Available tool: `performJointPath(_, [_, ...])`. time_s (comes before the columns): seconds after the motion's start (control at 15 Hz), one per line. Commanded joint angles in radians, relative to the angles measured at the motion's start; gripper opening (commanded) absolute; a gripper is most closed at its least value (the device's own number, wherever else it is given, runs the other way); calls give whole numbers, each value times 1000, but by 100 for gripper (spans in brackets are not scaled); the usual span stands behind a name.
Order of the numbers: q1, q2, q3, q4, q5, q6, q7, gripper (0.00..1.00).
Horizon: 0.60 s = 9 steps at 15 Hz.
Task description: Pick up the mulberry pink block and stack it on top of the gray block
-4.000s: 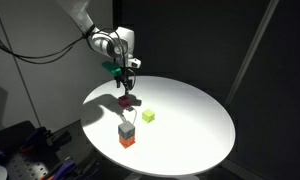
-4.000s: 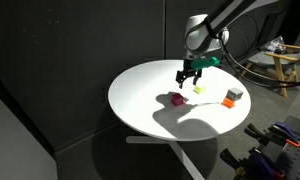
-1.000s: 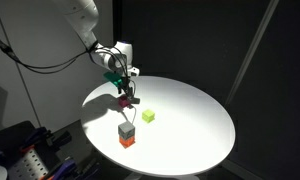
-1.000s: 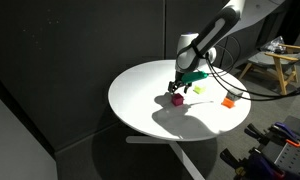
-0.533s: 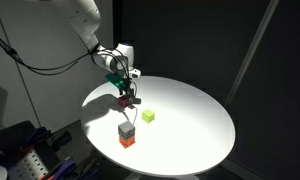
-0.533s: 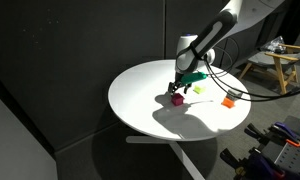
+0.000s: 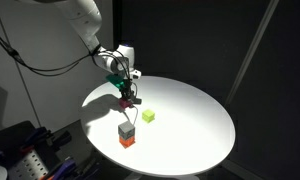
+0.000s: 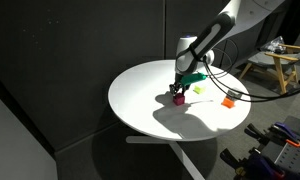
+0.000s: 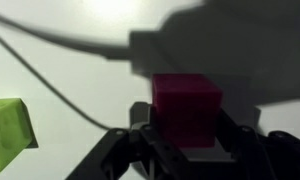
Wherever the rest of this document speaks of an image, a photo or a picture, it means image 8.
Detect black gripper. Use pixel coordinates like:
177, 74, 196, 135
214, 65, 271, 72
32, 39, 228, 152
169, 73, 192, 98

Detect mulberry pink block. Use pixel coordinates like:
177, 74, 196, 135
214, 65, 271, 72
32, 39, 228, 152
172, 93, 186, 107

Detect lime green block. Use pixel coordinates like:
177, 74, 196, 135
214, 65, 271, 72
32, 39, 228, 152
193, 85, 206, 95

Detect orange block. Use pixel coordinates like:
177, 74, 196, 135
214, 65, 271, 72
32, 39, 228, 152
221, 96, 236, 109

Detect round white table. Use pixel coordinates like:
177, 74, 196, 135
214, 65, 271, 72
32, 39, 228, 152
107, 59, 252, 142

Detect white table base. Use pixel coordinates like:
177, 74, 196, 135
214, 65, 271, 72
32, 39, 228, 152
125, 134, 206, 180

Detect black clamp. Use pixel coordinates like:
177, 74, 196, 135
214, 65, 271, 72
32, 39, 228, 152
219, 148, 252, 176

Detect clear plastic bag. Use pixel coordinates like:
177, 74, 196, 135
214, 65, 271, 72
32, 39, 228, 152
259, 35, 286, 54

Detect wooden chair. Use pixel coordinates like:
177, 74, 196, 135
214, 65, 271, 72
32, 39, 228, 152
238, 43, 300, 98

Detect purple clamp orange tip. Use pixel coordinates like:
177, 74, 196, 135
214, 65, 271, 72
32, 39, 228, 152
248, 151, 286, 180
269, 121, 300, 148

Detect perforated metal plate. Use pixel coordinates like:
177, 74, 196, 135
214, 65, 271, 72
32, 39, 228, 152
259, 139, 300, 180

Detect teal green camera mount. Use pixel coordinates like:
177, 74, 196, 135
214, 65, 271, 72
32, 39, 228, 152
180, 72, 208, 86

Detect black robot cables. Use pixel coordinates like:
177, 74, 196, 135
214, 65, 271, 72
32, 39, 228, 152
203, 39, 300, 103

